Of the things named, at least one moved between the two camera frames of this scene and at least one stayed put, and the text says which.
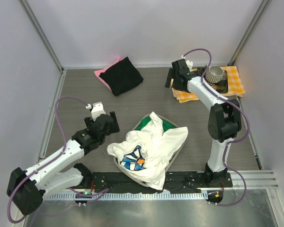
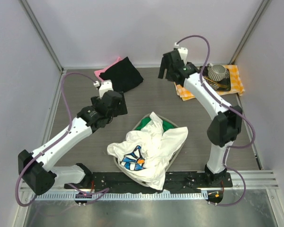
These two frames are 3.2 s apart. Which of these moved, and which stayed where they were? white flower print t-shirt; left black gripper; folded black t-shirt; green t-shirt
Moved: left black gripper
Stayed: white flower print t-shirt; folded black t-shirt; green t-shirt
